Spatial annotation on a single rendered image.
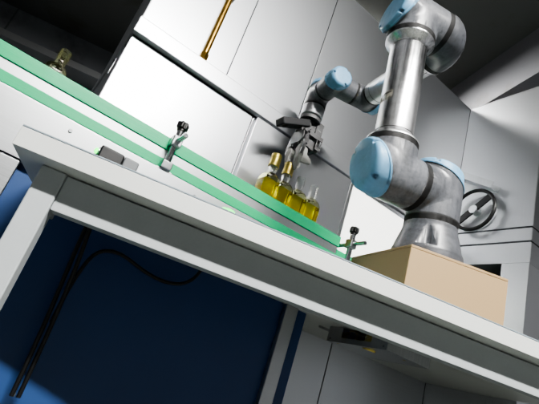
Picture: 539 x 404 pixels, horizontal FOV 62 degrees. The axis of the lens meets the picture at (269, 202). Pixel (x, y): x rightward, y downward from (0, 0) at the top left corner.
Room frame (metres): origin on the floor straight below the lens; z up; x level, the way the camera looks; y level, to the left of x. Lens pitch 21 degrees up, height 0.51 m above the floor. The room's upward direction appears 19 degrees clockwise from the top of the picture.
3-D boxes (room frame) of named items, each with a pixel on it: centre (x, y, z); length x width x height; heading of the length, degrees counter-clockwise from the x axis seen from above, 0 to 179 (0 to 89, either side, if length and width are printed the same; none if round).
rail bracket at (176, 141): (0.94, 0.24, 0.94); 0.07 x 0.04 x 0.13; 29
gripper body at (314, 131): (1.30, -0.05, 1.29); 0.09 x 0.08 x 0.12; 120
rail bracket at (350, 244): (1.27, -0.26, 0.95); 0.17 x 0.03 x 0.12; 29
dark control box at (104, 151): (0.87, 0.33, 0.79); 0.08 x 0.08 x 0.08; 29
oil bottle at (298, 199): (1.32, -0.08, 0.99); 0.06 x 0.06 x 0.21; 30
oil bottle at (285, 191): (1.29, -0.02, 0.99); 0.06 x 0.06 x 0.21; 29
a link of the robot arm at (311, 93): (1.30, -0.04, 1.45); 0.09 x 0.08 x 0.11; 18
